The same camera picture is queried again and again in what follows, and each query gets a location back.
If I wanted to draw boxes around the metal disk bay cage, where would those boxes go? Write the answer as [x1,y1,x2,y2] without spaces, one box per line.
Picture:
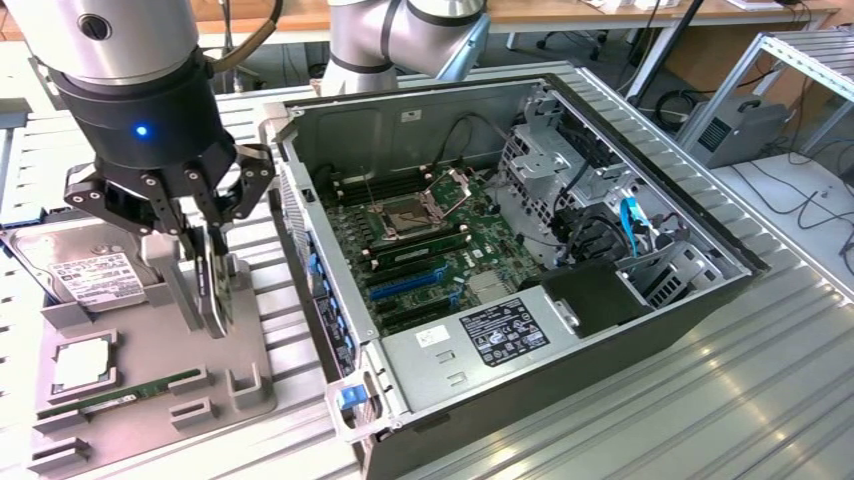
[496,82,646,221]

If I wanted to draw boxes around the dark wrist camera cable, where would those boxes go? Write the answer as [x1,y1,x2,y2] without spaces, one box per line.
[211,0,285,71]

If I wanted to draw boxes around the silver CPU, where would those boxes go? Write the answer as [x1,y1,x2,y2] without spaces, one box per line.
[52,342,113,387]

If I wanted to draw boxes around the grey desktop tower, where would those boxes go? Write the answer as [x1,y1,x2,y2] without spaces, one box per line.
[678,94,800,170]

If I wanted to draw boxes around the black wire bundle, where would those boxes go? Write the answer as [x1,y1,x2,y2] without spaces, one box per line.
[551,205,635,266]

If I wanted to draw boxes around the hanging black cable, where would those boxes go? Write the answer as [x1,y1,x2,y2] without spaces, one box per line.
[219,0,263,92]

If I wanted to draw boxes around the silver hard disk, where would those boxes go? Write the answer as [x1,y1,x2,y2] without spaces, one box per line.
[0,219,165,314]

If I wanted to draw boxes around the blue wire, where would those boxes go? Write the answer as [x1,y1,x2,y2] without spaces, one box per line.
[618,196,647,260]

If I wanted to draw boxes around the black RAM slot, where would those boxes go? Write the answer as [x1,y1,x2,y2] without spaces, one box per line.
[329,168,426,187]
[332,173,428,192]
[336,178,431,198]
[339,183,434,204]

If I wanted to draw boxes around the green RAM stick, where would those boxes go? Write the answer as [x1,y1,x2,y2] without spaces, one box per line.
[375,242,474,269]
[368,227,470,252]
[36,368,201,420]

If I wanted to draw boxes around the grey power supply unit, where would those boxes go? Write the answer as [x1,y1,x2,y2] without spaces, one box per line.
[376,290,592,416]

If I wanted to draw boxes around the perforated metal disk bay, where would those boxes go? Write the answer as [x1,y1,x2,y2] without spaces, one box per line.
[616,238,730,309]

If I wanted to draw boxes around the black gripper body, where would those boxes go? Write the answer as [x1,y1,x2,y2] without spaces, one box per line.
[49,47,240,177]

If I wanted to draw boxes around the CPU socket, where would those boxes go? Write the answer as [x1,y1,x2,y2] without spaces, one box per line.
[371,197,447,237]

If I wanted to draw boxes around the aluminium profile frame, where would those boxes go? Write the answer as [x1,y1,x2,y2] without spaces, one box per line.
[690,27,854,157]

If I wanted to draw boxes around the black expansion slot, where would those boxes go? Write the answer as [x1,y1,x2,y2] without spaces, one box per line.
[364,257,447,284]
[383,302,462,329]
[377,292,455,317]

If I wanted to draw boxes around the black office chair base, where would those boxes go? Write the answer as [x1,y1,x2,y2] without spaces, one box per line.
[535,29,610,62]

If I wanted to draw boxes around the black plastic duct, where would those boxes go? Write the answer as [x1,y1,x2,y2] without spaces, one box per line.
[518,262,656,341]

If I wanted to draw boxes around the blue disk caddy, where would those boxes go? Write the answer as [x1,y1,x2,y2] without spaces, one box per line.
[0,204,68,261]

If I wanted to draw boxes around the grey parts rack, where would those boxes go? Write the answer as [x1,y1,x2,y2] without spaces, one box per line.
[23,232,279,476]

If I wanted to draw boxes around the dark grey block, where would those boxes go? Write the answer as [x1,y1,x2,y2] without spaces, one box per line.
[0,96,33,130]

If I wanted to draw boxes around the graphics card with metal bracket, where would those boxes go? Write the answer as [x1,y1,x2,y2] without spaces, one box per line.
[191,219,236,342]

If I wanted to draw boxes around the black open PC case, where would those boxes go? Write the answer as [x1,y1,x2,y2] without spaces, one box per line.
[255,72,774,480]

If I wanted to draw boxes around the wooden desk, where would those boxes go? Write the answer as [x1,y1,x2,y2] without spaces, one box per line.
[486,0,843,96]
[0,0,333,44]

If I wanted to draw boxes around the blue expansion slot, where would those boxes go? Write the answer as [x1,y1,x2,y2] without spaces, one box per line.
[368,269,448,301]

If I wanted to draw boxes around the green motherboard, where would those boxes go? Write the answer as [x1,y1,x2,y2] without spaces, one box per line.
[319,167,546,337]

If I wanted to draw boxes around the black looped wire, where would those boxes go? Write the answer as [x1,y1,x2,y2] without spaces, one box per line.
[431,113,512,169]

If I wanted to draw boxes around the silver chipset heatsink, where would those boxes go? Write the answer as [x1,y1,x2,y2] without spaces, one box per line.
[466,274,515,301]

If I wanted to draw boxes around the metal socket cover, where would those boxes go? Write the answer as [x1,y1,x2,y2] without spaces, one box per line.
[423,167,476,215]

